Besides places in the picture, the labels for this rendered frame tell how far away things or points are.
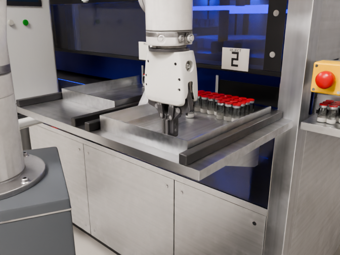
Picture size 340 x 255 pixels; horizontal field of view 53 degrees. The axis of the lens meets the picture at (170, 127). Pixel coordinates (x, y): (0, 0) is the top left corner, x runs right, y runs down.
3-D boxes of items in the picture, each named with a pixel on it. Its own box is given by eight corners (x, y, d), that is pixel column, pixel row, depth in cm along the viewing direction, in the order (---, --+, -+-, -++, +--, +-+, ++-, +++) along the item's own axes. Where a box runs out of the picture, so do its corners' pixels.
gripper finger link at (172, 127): (188, 105, 65) (187, 138, 67) (175, 102, 67) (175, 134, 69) (177, 109, 63) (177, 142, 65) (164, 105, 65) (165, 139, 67)
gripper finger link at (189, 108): (203, 102, 61) (184, 117, 65) (181, 67, 63) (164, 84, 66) (199, 103, 60) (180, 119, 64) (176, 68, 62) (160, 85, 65)
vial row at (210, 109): (190, 108, 98) (190, 92, 97) (246, 119, 87) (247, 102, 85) (185, 109, 96) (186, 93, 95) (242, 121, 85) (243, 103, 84)
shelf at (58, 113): (130, 87, 137) (130, 82, 137) (304, 121, 93) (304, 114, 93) (12, 111, 103) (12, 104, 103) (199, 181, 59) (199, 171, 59)
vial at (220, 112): (219, 116, 89) (220, 99, 88) (226, 118, 88) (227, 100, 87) (214, 118, 88) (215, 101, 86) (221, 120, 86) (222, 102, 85)
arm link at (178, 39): (203, 30, 62) (203, 47, 63) (167, 29, 67) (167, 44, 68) (173, 32, 56) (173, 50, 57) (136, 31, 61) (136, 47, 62)
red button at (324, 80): (318, 85, 81) (321, 69, 80) (336, 88, 79) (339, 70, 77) (312, 88, 78) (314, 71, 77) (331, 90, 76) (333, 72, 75)
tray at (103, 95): (139, 84, 134) (138, 75, 133) (192, 93, 117) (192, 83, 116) (62, 98, 109) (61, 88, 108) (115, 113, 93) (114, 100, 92)
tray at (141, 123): (190, 103, 104) (190, 91, 103) (269, 119, 88) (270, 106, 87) (100, 129, 80) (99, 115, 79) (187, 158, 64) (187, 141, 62)
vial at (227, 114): (226, 118, 88) (227, 100, 87) (234, 120, 87) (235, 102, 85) (221, 120, 86) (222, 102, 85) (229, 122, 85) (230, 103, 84)
